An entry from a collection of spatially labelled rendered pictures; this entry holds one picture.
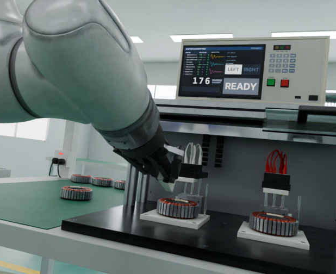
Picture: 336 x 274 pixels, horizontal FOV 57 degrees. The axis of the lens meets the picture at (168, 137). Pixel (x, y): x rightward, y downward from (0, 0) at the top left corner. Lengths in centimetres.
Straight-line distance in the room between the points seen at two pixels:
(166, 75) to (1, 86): 762
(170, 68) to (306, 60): 708
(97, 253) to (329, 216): 71
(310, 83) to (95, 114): 73
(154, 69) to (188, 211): 742
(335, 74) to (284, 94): 664
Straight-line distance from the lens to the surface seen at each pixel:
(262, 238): 75
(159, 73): 805
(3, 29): 42
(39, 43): 31
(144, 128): 41
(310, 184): 107
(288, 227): 78
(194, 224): 77
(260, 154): 106
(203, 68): 101
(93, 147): 853
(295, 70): 98
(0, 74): 39
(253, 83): 97
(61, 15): 31
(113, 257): 65
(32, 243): 75
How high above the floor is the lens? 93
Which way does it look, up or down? 4 degrees up
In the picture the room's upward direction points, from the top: 6 degrees clockwise
